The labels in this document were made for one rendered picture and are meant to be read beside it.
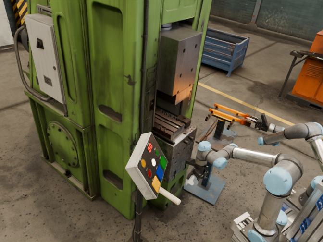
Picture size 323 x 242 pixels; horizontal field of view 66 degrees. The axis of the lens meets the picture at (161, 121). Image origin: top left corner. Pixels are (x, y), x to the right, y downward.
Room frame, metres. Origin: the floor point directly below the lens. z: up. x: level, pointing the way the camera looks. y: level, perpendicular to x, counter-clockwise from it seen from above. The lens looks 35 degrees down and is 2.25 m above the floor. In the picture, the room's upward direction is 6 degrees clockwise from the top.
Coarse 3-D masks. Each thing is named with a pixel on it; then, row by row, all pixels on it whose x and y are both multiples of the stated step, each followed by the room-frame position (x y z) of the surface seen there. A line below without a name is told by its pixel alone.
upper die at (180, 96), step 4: (188, 88) 1.75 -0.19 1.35; (160, 92) 1.69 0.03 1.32; (180, 92) 1.65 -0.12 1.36; (184, 92) 1.70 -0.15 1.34; (188, 92) 1.76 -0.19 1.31; (156, 96) 1.71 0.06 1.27; (160, 96) 1.69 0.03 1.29; (164, 96) 1.67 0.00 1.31; (168, 96) 1.65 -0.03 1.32; (176, 96) 1.61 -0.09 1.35; (180, 96) 1.66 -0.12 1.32; (184, 96) 1.71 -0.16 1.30; (188, 96) 1.76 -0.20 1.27; (168, 100) 1.64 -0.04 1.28; (172, 100) 1.62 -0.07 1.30; (176, 100) 1.62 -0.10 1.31; (180, 100) 1.67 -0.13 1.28
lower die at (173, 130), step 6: (162, 114) 1.88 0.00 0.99; (156, 120) 1.79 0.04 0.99; (162, 120) 1.78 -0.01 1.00; (174, 120) 1.81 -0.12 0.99; (156, 126) 1.71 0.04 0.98; (168, 126) 1.71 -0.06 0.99; (174, 126) 1.71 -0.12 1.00; (162, 132) 1.66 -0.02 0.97; (168, 132) 1.65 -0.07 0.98; (174, 132) 1.65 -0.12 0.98; (180, 132) 1.73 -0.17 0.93; (168, 138) 1.62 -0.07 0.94
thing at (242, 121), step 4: (216, 112) 1.99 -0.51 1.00; (220, 112) 1.99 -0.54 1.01; (224, 116) 1.96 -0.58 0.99; (228, 116) 1.94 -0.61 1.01; (232, 116) 1.94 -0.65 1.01; (236, 120) 1.90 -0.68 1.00; (240, 120) 1.89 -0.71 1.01; (244, 120) 1.88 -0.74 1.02; (244, 124) 1.87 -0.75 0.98; (248, 124) 1.86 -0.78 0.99
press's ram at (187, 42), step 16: (176, 32) 1.75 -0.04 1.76; (192, 32) 1.79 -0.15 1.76; (160, 48) 1.65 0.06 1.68; (176, 48) 1.57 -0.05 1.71; (192, 48) 1.72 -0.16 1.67; (160, 64) 1.64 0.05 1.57; (176, 64) 1.57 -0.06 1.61; (192, 64) 1.75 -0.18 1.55; (160, 80) 1.63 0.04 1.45; (176, 80) 1.59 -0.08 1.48; (192, 80) 1.78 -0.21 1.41
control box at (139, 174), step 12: (144, 144) 1.22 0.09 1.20; (156, 144) 1.32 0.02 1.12; (132, 156) 1.12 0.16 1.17; (144, 156) 1.13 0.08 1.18; (156, 156) 1.24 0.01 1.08; (132, 168) 1.02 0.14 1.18; (144, 168) 1.06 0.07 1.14; (156, 168) 1.16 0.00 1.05; (144, 180) 1.00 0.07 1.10; (144, 192) 1.00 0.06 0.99; (156, 192) 1.02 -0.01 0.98
